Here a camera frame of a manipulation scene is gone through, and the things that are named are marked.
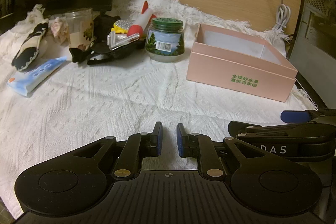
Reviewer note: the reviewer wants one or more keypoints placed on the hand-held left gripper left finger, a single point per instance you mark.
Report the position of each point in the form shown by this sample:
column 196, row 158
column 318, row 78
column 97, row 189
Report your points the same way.
column 157, row 140

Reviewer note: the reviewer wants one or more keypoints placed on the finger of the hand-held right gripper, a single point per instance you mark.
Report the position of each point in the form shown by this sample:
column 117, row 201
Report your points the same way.
column 294, row 116
column 244, row 126

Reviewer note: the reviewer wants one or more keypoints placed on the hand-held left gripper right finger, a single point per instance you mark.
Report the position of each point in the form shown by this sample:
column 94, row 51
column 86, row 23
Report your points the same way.
column 180, row 140

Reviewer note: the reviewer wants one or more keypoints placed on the pink cardboard box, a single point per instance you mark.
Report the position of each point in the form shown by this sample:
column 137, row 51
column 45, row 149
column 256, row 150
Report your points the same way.
column 236, row 71

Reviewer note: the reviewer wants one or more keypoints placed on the black fuzzy pad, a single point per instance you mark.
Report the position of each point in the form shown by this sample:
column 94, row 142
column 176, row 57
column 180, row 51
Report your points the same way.
column 123, row 54

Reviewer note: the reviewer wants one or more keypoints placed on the clear plastic piece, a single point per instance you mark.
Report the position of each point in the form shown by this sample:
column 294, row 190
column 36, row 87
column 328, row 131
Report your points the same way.
column 123, row 41

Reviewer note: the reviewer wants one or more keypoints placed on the yellow plastic toy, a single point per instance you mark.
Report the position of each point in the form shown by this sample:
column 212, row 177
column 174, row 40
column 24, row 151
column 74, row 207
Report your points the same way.
column 119, row 29

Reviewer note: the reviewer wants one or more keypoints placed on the red and white rocket toy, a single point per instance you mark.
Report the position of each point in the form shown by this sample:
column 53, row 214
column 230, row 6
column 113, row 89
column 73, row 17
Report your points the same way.
column 141, row 20

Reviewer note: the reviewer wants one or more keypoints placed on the blue and white tissue pack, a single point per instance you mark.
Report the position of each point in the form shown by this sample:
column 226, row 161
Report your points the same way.
column 34, row 77

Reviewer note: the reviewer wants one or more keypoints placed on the pink cloth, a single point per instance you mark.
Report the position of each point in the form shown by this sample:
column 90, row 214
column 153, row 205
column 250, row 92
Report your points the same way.
column 59, row 28

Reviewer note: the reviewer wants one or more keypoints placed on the black and white sock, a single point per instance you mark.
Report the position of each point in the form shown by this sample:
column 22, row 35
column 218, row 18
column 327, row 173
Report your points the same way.
column 29, row 48

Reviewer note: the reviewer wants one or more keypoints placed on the white knitted fringed blanket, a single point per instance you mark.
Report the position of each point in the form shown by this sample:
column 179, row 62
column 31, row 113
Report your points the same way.
column 105, row 98

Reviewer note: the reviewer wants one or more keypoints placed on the green lid glass jar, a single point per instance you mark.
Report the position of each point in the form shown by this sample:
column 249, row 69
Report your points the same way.
column 164, row 40

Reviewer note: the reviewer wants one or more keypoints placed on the computer case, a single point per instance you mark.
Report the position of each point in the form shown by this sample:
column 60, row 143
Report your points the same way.
column 320, row 3

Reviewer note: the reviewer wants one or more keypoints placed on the clear plastic floral jar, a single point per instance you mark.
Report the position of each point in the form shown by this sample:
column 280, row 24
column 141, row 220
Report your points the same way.
column 76, row 29

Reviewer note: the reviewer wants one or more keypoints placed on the black mesh container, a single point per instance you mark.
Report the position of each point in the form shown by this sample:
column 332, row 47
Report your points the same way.
column 8, row 3

